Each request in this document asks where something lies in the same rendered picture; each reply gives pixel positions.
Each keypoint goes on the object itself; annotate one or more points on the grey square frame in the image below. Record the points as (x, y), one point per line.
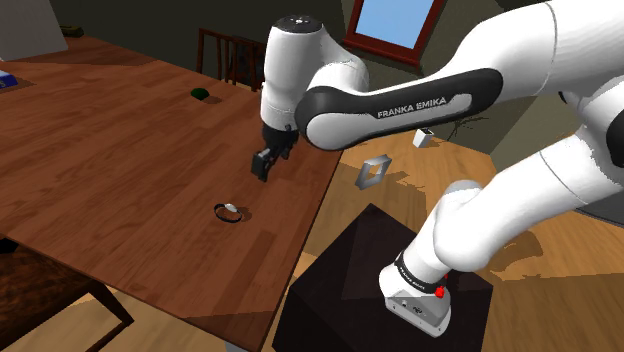
(363, 178)

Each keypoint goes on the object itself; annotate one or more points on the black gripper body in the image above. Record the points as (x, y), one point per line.
(278, 135)

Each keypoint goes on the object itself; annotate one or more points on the brown wooden table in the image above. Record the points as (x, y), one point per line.
(122, 161)

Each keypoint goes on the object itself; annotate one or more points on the red framed window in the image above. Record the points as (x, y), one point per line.
(392, 22)

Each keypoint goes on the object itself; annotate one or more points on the white cup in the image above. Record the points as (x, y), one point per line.
(422, 138)

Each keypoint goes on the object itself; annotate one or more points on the dark green flat object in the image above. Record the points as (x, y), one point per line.
(71, 30)

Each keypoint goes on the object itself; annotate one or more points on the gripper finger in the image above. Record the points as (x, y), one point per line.
(285, 153)
(260, 166)

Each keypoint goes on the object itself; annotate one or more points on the black wristwatch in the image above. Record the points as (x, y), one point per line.
(227, 213)

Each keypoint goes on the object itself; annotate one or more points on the dark robot stand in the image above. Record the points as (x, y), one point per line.
(341, 273)

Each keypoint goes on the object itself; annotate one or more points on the small green round object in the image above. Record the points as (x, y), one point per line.
(199, 93)

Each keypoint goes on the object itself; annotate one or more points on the dark bare twig plant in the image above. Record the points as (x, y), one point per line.
(463, 126)

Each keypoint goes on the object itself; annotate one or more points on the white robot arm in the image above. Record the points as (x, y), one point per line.
(487, 229)

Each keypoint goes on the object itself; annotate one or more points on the dark wooden chair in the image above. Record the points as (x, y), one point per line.
(234, 56)

